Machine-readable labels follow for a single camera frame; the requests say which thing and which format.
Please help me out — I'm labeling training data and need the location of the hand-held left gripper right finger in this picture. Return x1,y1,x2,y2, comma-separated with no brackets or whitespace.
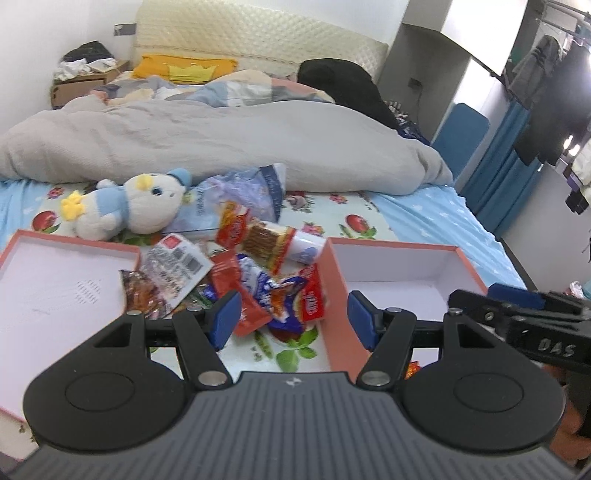
347,291,497,389

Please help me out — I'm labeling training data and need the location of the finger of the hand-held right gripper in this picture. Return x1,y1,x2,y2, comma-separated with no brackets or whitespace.
448,288,591,330
488,283,591,316

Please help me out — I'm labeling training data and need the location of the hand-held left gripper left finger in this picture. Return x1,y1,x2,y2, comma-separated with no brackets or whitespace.
92,292,243,388

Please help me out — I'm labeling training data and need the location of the red snack packet white print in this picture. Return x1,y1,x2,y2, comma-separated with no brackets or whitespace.
298,264,328,324

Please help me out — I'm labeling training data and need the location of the pink cardboard box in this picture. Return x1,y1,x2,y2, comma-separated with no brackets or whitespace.
316,237,488,384

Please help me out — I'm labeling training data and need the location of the clear packet of brown snacks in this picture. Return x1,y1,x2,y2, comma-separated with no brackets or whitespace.
119,269,172,320

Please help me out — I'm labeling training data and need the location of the small green snack packet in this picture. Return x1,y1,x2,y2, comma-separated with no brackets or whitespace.
185,285,218,317

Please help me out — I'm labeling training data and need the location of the blue white snack packet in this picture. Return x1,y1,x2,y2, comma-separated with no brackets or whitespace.
236,253,289,319

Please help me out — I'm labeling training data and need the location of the red-orange snack packet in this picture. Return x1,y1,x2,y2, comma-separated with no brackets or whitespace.
209,251,274,337

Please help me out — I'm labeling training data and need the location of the dark blue snack packet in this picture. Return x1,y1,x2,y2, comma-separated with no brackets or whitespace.
267,276,311,334

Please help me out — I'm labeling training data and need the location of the white printed snack packet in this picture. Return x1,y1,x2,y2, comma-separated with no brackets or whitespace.
139,233,215,315

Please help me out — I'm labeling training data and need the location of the red yellow brown-stick snack packet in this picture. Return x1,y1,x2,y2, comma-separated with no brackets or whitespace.
216,202,296,274

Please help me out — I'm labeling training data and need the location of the white spray bottle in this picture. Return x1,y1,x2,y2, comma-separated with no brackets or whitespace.
284,229,328,265

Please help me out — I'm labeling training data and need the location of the floral blue bed sheet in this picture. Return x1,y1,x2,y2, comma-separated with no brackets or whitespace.
0,178,532,462

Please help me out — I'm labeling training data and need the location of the blue curtain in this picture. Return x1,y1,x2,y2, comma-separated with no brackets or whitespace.
462,99,542,238

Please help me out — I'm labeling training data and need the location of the blue floral tissue pack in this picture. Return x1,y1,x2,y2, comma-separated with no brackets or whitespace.
161,164,287,234

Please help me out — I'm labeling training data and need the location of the white plush toy blue scarf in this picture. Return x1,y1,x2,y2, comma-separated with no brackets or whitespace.
61,168,192,241

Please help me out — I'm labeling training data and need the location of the blue chair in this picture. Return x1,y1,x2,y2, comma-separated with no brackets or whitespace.
431,102,491,182

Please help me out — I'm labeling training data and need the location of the pink cardboard box lid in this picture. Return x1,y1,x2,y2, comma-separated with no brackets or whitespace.
0,229,141,423

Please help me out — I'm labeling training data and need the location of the hanging black garment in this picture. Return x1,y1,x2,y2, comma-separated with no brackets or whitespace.
512,44,591,167

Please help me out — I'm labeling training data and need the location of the grey blanket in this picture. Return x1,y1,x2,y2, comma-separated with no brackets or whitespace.
0,97,455,195

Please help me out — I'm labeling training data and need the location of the dark patterned cloth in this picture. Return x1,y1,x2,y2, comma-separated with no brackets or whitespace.
385,99,432,145

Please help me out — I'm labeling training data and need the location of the patchwork quilt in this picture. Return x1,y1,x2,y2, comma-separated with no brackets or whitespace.
90,69,335,109

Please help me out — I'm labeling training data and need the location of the hanging grey garment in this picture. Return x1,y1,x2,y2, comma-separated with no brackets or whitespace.
505,34,561,109

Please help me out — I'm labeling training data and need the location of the yellow pillow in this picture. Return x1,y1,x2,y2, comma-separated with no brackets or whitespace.
131,54,238,85

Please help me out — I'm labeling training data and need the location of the grey cabinet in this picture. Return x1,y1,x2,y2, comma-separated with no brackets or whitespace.
378,0,506,155

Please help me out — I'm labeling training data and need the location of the cardboard box with clutter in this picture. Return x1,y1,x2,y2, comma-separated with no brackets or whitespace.
50,60,130,110

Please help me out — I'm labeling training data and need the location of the cream quilted headboard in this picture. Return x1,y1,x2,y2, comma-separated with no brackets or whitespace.
133,0,389,86

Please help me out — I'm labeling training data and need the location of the white cloth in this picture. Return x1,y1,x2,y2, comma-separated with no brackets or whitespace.
53,59,93,81

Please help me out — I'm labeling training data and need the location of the black cloth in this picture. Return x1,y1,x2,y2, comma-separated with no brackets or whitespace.
62,41,115,64

